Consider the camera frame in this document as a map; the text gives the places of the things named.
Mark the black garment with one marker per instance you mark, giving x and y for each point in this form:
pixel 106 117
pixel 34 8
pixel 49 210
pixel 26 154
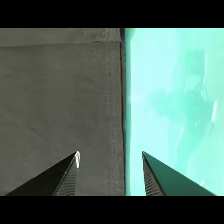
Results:
pixel 56 100

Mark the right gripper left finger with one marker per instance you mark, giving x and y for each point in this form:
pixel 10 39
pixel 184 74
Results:
pixel 58 183

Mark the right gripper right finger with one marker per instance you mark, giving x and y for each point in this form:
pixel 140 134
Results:
pixel 163 183

